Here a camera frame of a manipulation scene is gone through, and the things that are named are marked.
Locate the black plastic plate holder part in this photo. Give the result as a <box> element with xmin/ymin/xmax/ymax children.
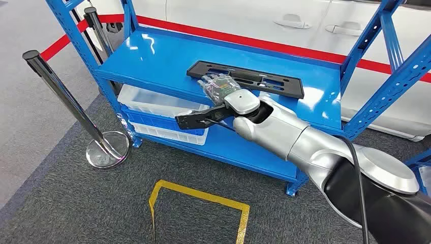
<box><xmin>186</xmin><ymin>60</ymin><xmax>305</xmax><ymax>100</ymax></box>

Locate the blue metal shelf rack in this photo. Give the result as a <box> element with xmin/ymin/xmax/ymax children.
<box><xmin>404</xmin><ymin>148</ymin><xmax>431</xmax><ymax>197</ymax></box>
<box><xmin>45</xmin><ymin>0</ymin><xmax>431</xmax><ymax>197</ymax></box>

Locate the yellow floor tape square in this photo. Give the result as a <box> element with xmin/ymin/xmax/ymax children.
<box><xmin>148</xmin><ymin>179</ymin><xmax>251</xmax><ymax>244</ymax></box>

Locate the red barrier belt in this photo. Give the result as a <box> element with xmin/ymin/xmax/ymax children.
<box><xmin>97</xmin><ymin>14</ymin><xmax>431</xmax><ymax>84</ymax></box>
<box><xmin>40</xmin><ymin>19</ymin><xmax>90</xmax><ymax>63</ymax></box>

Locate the white car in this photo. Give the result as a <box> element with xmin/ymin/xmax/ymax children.
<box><xmin>77</xmin><ymin>0</ymin><xmax>431</xmax><ymax>142</ymax></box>

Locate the thin black rod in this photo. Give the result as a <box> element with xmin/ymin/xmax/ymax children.
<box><xmin>70</xmin><ymin>8</ymin><xmax>104</xmax><ymax>65</ymax></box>

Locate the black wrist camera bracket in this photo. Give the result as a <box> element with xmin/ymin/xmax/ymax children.
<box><xmin>175</xmin><ymin>103</ymin><xmax>236</xmax><ymax>131</ymax></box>

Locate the white car door handle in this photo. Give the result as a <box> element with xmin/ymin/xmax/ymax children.
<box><xmin>273</xmin><ymin>13</ymin><xmax>312</xmax><ymax>29</ymax></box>
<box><xmin>325</xmin><ymin>21</ymin><xmax>364</xmax><ymax>37</ymax></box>

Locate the chrome stanchion post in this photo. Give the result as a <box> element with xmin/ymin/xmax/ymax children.
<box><xmin>22</xmin><ymin>49</ymin><xmax>130</xmax><ymax>169</ymax></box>
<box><xmin>83</xmin><ymin>7</ymin><xmax>117</xmax><ymax>59</ymax></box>

